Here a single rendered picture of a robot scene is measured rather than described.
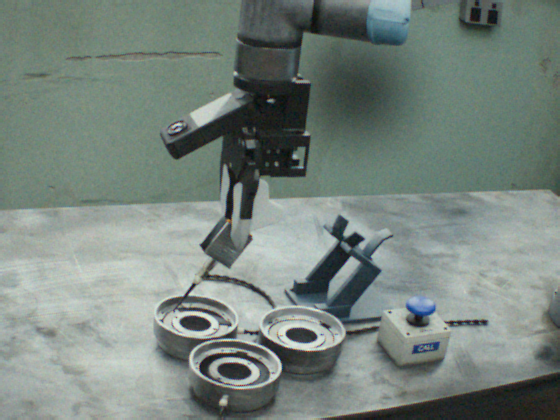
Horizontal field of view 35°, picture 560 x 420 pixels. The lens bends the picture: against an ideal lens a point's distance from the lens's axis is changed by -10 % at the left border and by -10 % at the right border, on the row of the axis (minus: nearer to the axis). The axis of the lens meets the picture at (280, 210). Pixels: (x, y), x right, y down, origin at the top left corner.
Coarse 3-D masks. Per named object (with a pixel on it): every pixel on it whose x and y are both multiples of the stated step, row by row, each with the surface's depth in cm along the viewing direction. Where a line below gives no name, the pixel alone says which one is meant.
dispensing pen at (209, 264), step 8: (224, 216) 116; (216, 224) 116; (224, 224) 115; (216, 232) 115; (208, 240) 115; (208, 264) 116; (216, 264) 116; (200, 272) 116; (208, 272) 116; (200, 280) 116; (192, 288) 117; (184, 296) 117
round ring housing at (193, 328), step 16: (160, 304) 117; (176, 304) 119; (192, 304) 120; (208, 304) 120; (224, 304) 119; (160, 320) 116; (176, 320) 116; (192, 320) 118; (208, 320) 117; (160, 336) 113; (176, 336) 111; (192, 336) 111; (208, 336) 111; (224, 336) 112; (176, 352) 113
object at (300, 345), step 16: (272, 320) 119; (304, 320) 120; (320, 320) 120; (336, 320) 118; (288, 336) 118; (304, 336) 118; (320, 336) 116; (336, 336) 117; (272, 352) 113; (288, 352) 111; (304, 352) 111; (320, 352) 112; (336, 352) 114; (288, 368) 113; (304, 368) 113; (320, 368) 114
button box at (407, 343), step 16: (384, 320) 120; (400, 320) 119; (416, 320) 118; (432, 320) 119; (384, 336) 120; (400, 336) 116; (416, 336) 115; (432, 336) 116; (448, 336) 118; (400, 352) 116; (416, 352) 117; (432, 352) 118
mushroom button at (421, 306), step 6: (408, 300) 118; (414, 300) 118; (420, 300) 118; (426, 300) 118; (432, 300) 118; (408, 306) 117; (414, 306) 117; (420, 306) 117; (426, 306) 117; (432, 306) 117; (414, 312) 117; (420, 312) 116; (426, 312) 116; (432, 312) 117; (414, 318) 119; (420, 318) 118
